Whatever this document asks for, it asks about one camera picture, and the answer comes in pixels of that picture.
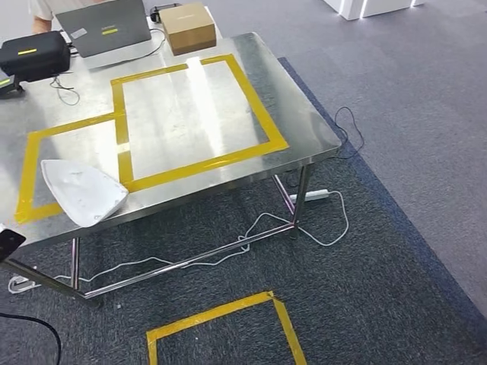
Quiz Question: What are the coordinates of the white plastic shell part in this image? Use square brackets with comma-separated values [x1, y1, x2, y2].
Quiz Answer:
[40, 159, 129, 229]

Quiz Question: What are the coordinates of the stainless steel workbench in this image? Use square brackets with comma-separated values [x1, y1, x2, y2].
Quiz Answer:
[0, 32, 342, 308]

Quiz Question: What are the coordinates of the white power strip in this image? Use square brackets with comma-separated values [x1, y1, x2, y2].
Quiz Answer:
[8, 274, 39, 295]
[289, 189, 330, 204]

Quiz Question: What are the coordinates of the yellow floor tape square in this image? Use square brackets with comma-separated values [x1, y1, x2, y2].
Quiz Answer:
[146, 290, 308, 365]

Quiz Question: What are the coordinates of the brown cardboard box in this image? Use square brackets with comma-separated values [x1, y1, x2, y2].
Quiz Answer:
[159, 2, 217, 56]

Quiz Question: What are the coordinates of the grey laptop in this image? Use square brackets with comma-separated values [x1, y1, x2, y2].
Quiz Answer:
[54, 0, 168, 70]

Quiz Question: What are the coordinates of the white lit plinth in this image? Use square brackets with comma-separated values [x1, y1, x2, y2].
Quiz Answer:
[323, 0, 425, 21]

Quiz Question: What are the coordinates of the black carry case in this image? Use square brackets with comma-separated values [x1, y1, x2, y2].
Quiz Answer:
[0, 30, 71, 83]

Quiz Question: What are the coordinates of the person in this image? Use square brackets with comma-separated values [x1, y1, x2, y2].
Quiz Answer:
[28, 0, 103, 35]

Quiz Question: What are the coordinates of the white floor cable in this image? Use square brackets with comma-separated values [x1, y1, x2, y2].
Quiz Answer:
[8, 190, 350, 296]

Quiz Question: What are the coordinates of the black floor cable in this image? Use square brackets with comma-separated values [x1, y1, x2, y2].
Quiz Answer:
[285, 106, 365, 187]

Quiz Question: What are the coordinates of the black laptop cable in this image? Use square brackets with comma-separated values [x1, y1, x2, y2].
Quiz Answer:
[129, 27, 167, 59]

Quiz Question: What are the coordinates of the thin black cable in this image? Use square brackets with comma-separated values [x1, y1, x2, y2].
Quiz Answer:
[50, 75, 80, 106]

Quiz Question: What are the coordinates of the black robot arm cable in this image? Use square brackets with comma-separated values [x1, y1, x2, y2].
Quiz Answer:
[0, 312, 63, 365]

